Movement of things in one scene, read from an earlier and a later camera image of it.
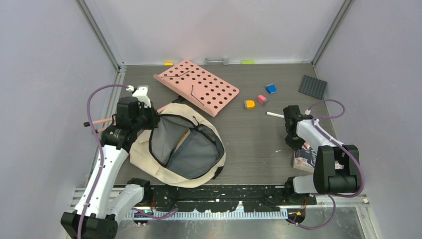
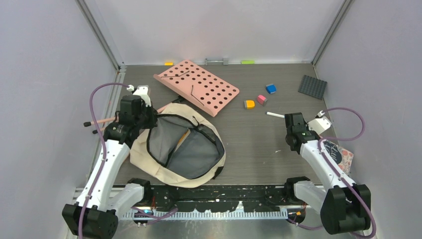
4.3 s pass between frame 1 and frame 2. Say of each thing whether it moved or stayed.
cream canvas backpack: stayed
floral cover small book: moved
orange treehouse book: stayed
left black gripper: stayed
